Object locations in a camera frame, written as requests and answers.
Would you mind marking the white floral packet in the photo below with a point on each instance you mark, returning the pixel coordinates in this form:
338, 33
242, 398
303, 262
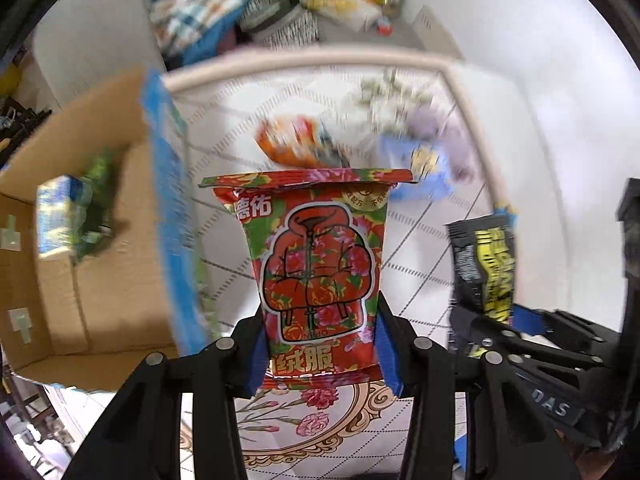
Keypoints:
392, 100

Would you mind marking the red floral wipes packet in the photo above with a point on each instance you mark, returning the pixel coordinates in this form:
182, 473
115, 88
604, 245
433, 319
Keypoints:
315, 270

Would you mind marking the plaid cloth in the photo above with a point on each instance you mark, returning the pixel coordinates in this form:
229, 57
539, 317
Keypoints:
200, 5

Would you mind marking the blue yellow packet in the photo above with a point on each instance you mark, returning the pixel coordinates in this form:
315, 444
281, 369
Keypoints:
415, 170

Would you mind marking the yellow white packet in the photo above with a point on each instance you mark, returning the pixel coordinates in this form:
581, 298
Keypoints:
345, 5

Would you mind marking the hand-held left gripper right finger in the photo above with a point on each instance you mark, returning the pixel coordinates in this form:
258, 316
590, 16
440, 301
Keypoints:
388, 360

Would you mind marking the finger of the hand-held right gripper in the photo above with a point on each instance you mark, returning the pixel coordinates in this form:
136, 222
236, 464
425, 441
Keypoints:
529, 321
545, 360

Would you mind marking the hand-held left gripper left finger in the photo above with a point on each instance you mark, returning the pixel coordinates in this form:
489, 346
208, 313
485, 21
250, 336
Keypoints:
256, 360

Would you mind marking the orange snack packet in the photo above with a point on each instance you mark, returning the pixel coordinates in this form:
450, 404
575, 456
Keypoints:
287, 140

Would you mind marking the blue green tissue packet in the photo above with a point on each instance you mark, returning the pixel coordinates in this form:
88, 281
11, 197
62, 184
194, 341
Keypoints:
56, 215

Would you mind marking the pale purple packet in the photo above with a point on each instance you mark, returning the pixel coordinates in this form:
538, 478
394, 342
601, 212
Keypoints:
445, 135

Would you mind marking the white patterned floral tablecloth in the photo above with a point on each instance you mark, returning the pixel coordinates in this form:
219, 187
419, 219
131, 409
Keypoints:
320, 100

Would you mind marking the grey patterned container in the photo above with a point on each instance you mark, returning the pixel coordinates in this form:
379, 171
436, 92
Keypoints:
287, 27

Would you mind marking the cardboard box with blue outside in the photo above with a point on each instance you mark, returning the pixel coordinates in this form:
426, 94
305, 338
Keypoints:
65, 310

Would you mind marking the black yellow snack packet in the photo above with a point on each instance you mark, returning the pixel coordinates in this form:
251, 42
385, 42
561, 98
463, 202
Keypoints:
484, 265

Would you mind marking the beige sofa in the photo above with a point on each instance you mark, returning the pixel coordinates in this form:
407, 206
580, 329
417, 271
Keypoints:
95, 30

